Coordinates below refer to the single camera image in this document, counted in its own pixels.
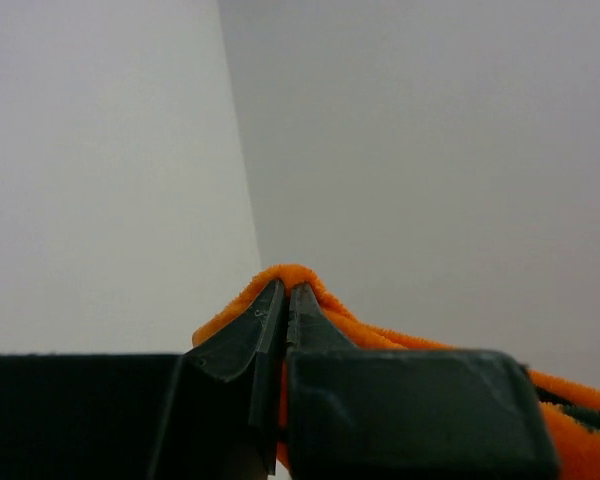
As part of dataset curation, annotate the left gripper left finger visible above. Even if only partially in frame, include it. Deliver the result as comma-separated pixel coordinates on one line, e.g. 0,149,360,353
0,280,285,479

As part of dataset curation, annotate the orange patterned pillowcase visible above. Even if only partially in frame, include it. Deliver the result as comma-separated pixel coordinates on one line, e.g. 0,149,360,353
192,264,600,479

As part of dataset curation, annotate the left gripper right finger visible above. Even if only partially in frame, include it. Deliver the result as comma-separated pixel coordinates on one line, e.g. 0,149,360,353
287,284,560,479

